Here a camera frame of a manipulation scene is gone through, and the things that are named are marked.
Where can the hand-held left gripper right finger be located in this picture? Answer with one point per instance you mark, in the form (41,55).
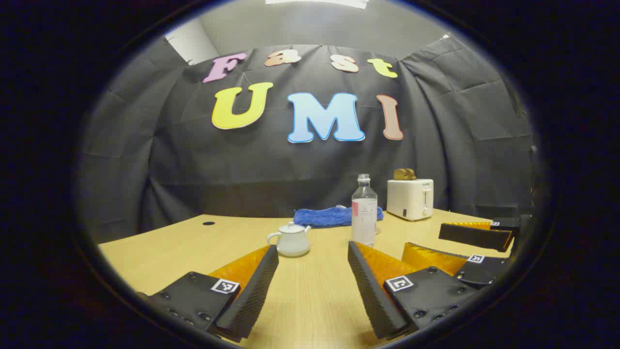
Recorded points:
(368,291)

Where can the blue towel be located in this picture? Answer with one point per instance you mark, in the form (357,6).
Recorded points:
(334,217)

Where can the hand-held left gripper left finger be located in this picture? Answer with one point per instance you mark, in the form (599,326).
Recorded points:
(256,291)

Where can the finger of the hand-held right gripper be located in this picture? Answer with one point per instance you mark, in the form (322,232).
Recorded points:
(484,271)
(474,236)

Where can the clear plastic water bottle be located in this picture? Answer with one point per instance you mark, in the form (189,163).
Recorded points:
(364,218)

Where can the brown bread slice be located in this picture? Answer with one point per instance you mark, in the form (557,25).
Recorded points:
(404,174)

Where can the white toaster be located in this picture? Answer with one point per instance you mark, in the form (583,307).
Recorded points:
(407,198)

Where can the black backdrop cloth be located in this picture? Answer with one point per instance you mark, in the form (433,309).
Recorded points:
(193,165)

